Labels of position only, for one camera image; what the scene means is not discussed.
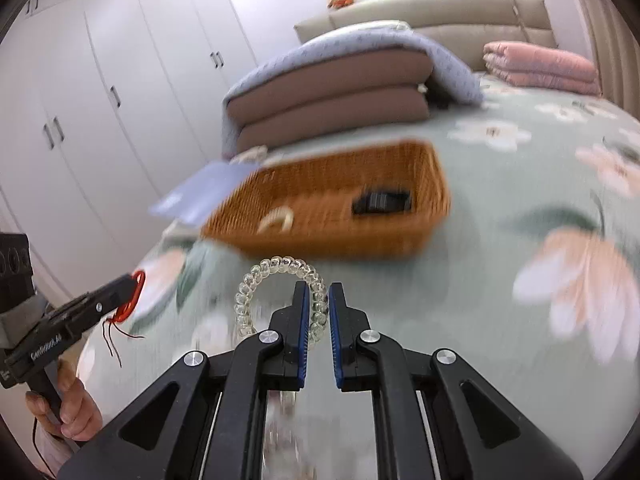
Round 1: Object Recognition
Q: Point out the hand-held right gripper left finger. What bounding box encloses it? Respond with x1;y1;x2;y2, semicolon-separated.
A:
60;281;309;480

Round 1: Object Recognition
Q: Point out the white wardrobe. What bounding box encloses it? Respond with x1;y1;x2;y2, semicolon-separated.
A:
0;0;262;306

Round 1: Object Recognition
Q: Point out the beige padded headboard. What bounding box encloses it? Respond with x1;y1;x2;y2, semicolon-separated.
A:
293;0;559;50

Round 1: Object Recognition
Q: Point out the folded brown quilt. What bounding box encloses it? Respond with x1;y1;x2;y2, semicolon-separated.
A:
227;44;434;157

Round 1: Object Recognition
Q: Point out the clear spiral bracelet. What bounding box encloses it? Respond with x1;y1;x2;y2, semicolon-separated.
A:
233;256;328;352

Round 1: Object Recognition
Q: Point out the brown wicker basket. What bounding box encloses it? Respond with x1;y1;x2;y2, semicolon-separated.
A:
200;140;453;261

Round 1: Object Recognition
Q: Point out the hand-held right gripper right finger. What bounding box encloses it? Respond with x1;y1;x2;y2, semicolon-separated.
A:
329;282;584;480

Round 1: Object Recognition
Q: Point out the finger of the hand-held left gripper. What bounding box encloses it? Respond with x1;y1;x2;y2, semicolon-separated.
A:
75;272;140;333

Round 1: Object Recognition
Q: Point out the blue-grey patterned blanket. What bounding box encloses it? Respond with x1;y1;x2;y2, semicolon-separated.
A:
221;22;485;159

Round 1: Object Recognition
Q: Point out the folded pink quilt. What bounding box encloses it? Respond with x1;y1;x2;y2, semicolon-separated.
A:
482;40;601;96

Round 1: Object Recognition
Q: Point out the black jewelry piece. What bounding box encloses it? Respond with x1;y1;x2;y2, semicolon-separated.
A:
351;189;414;216

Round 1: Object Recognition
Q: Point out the red string bracelet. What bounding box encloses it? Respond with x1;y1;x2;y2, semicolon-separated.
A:
101;270;147;368

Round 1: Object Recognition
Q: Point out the white bracelet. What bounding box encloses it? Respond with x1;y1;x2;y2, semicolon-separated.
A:
258;208;295;235

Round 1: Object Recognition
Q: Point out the beige curtain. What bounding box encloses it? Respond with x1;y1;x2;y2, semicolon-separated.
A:
569;0;640;123

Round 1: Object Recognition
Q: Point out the person's left hand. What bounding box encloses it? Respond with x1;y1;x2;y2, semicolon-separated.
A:
25;360;104;443

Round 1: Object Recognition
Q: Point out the green floral bed sheet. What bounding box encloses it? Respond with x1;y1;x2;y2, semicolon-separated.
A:
75;72;640;480

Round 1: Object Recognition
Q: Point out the pale blue card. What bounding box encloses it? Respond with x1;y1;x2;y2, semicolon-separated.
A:
148;161;261;226

